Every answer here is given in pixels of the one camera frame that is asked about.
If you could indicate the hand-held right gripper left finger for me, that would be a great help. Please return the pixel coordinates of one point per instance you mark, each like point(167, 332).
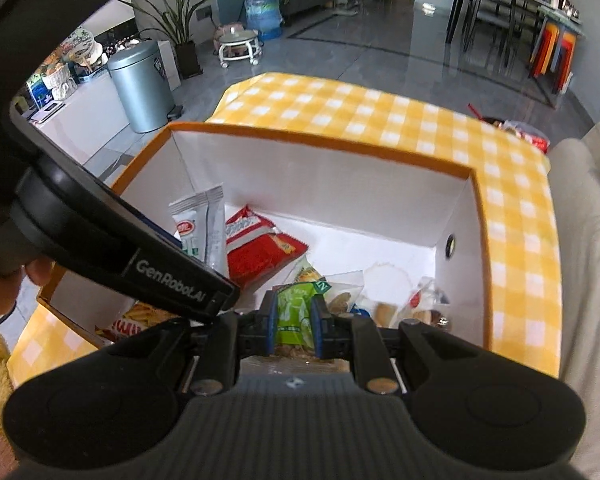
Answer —
point(269, 327)

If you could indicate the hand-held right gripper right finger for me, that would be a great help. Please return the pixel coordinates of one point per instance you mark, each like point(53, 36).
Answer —
point(319, 327)

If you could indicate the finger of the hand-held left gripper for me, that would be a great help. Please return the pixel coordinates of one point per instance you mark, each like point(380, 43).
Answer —
point(147, 222)

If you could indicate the light green snack packet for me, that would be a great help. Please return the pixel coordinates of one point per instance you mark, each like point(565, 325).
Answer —
point(292, 310)

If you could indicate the clear packet of round biscuits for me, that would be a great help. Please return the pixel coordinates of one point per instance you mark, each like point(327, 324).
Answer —
point(342, 300)

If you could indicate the white snack packet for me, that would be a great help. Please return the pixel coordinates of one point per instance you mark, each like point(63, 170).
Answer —
point(195, 230)

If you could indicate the clear packet yellow chips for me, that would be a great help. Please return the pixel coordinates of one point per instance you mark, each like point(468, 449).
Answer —
point(307, 272)

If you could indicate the bright red snack packet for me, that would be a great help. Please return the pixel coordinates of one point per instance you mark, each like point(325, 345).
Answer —
point(260, 252)

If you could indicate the clear bread bag blue label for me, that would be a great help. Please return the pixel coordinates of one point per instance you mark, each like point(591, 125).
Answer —
point(382, 285)

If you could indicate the orange striped snack packet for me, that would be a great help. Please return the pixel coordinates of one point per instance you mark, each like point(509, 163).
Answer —
point(130, 324)

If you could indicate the clear packet red label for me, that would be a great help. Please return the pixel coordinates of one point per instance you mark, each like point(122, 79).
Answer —
point(425, 300)

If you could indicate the orange cardboard box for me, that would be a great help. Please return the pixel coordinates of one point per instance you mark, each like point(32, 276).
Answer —
point(330, 180)

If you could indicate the person's left hand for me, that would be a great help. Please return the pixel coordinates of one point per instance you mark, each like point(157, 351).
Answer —
point(36, 271)

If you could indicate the white low console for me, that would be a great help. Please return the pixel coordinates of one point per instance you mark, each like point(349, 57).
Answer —
point(90, 120)

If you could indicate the blue white carton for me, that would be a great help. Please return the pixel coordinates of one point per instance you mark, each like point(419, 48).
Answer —
point(40, 92)

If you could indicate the grey metal trash can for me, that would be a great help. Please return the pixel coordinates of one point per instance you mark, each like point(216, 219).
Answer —
point(140, 85)

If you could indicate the round printed fan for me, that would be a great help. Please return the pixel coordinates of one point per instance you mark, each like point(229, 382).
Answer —
point(85, 45)

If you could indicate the tall white box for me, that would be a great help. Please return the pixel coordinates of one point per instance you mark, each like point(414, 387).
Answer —
point(169, 65)

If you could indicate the long-leaf potted plant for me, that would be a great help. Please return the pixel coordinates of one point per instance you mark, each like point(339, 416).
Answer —
point(187, 60)

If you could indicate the pink white rolling stool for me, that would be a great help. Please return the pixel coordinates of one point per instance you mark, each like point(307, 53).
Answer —
point(237, 42)

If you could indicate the yellow checked tablecloth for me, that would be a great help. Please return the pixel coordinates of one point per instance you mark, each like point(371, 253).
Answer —
point(380, 105)

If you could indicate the blue water bottle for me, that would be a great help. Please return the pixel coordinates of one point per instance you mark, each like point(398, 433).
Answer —
point(262, 10)

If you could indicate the grey sofa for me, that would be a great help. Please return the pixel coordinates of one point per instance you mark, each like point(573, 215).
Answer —
point(590, 260)

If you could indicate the bin with red packets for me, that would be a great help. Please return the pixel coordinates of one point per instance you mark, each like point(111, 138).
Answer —
point(522, 132)

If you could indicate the small white box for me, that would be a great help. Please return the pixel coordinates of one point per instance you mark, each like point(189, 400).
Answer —
point(428, 8)

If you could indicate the stack of coloured plastic stools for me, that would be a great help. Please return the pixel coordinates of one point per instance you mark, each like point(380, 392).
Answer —
point(555, 55)

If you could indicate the glass dining table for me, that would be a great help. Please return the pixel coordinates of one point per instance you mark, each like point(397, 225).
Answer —
point(560, 10)

